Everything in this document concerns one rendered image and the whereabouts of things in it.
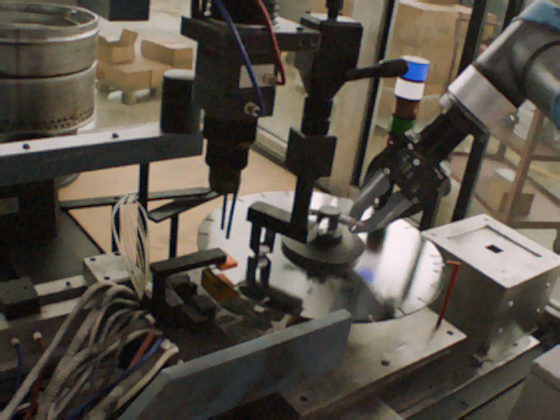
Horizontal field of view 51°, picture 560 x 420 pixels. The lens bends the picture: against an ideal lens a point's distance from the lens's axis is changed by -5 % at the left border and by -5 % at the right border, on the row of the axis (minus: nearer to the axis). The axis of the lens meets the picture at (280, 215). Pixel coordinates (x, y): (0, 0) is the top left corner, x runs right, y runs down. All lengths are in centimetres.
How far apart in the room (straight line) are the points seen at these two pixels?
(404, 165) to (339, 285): 16
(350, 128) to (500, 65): 73
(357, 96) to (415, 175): 68
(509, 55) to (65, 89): 84
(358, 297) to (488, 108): 26
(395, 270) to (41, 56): 75
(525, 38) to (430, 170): 18
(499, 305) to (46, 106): 88
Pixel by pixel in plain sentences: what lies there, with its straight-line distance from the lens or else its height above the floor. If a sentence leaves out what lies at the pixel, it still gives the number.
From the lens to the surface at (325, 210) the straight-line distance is 79.
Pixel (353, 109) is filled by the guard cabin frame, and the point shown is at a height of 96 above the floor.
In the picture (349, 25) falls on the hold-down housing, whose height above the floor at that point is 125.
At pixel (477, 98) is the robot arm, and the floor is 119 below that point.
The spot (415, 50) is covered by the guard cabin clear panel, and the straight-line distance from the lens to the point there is 128.
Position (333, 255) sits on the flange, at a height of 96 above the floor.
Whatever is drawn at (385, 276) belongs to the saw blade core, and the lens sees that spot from 78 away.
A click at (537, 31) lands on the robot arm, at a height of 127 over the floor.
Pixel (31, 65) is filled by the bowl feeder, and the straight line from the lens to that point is 121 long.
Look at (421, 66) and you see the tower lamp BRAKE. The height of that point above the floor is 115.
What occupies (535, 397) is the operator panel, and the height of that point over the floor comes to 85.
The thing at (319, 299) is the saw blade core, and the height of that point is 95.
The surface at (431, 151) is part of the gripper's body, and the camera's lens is 72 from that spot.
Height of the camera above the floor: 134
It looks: 27 degrees down
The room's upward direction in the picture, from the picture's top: 9 degrees clockwise
